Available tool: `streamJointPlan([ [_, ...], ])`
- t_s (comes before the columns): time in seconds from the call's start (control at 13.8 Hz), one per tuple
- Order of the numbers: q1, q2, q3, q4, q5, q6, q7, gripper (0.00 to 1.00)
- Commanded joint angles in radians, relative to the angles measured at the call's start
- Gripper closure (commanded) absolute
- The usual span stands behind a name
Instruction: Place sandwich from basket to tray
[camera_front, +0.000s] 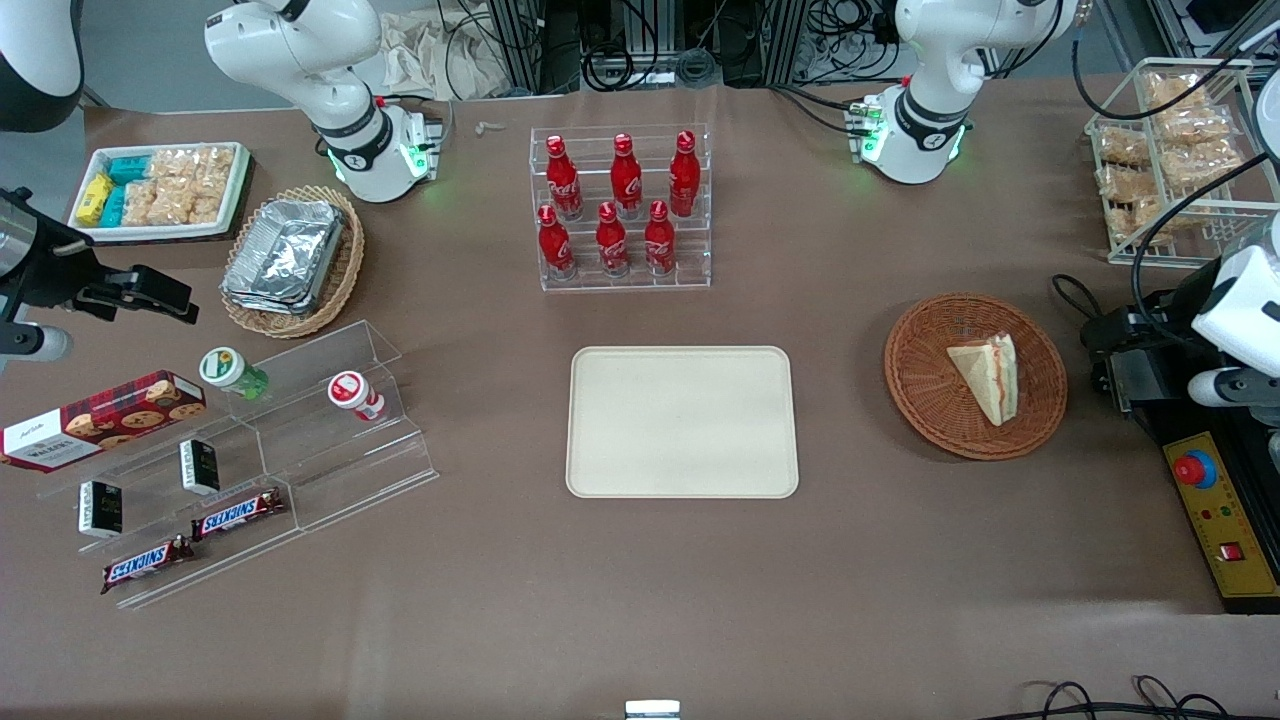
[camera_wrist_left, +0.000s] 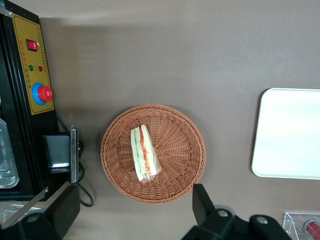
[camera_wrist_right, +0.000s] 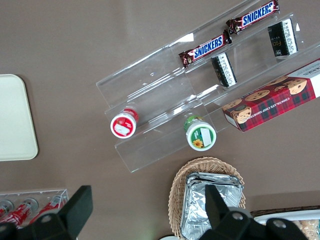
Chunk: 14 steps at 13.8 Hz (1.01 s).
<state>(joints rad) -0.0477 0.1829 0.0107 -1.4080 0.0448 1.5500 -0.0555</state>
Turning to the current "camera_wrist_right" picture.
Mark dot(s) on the Snickers chocolate bar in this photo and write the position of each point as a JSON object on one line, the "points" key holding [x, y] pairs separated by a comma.
{"points": [[207, 47], [255, 16]]}

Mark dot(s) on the aluminium foil container stack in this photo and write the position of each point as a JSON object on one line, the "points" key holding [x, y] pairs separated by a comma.
{"points": [[197, 200]]}

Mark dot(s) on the green lidded small bottle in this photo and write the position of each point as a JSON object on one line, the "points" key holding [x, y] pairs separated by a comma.
{"points": [[201, 136]]}

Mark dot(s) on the small black snack box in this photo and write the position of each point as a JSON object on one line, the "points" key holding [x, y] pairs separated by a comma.
{"points": [[224, 70], [282, 37]]}

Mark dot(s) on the red tartan cookie box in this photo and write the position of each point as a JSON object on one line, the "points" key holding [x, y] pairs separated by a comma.
{"points": [[272, 102]]}

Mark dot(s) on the red lidded small bottle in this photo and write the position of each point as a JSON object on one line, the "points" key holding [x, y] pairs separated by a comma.
{"points": [[123, 126]]}

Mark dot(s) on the beige plastic tray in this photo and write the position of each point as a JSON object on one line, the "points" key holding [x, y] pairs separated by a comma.
{"points": [[15, 117]]}

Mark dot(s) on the light wicker oval basket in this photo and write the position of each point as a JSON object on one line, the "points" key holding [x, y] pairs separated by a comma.
{"points": [[178, 190]]}

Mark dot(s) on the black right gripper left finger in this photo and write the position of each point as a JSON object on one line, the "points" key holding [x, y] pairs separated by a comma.
{"points": [[75, 210]]}

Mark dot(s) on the clear rice cracker bag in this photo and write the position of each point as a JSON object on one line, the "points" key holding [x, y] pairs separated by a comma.
{"points": [[310, 227]]}

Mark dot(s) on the clear acrylic bottle rack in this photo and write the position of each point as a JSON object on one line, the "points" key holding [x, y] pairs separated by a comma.
{"points": [[32, 193]]}

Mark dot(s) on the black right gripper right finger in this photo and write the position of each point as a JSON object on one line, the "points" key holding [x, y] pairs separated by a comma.
{"points": [[217, 212]]}

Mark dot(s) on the clear acrylic stepped display stand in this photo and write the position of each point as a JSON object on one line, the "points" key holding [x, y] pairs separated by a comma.
{"points": [[155, 82]]}

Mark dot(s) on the white snack tray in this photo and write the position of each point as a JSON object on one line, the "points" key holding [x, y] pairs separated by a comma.
{"points": [[300, 214]]}

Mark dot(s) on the dark brown under tray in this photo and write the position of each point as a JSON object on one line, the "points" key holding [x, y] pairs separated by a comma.
{"points": [[287, 208]]}

